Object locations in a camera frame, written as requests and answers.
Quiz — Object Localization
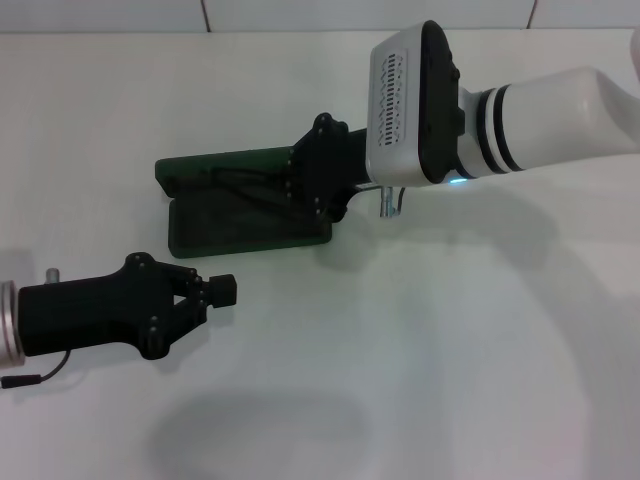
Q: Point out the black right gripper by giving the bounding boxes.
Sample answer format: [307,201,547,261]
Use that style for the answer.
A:
[284,113,376,224]

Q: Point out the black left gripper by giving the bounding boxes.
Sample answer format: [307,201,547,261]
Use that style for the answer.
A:
[17,252,240,362]

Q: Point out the black glasses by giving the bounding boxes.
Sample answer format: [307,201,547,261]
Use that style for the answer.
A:
[202,164,321,226]

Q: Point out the green glasses case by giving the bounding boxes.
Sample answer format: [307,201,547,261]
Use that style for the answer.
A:
[154,147,335,260]

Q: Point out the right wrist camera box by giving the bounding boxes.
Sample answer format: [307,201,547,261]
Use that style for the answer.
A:
[364,19,469,190]

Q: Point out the left gripper cable with plugs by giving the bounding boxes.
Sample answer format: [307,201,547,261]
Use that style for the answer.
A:
[0,267,72,391]

